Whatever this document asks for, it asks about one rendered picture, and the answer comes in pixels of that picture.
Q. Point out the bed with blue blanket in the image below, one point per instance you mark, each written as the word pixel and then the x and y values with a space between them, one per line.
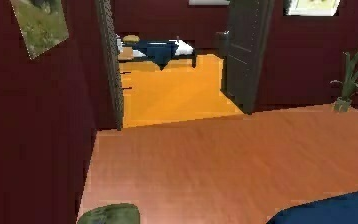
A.
pixel 158 51

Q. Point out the white pillow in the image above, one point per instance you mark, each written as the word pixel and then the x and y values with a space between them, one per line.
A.
pixel 183 48

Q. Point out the dark grey bin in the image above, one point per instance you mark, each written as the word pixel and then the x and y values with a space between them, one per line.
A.
pixel 222 43

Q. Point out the tan round cushion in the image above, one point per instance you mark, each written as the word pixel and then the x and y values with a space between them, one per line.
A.
pixel 131 38

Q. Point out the dark grey room door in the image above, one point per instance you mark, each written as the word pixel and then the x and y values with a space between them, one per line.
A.
pixel 247 53

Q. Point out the white window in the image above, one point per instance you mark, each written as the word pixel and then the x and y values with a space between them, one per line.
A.
pixel 208 2

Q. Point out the green round cushion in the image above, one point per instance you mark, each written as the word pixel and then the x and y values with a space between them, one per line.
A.
pixel 110 214

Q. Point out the green potted house plant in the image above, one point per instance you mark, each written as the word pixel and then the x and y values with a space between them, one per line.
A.
pixel 351 80

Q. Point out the blue bed cover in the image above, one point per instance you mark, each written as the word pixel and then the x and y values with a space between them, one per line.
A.
pixel 330 210

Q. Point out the green framed wall picture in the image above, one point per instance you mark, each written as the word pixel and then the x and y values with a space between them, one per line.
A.
pixel 40 23

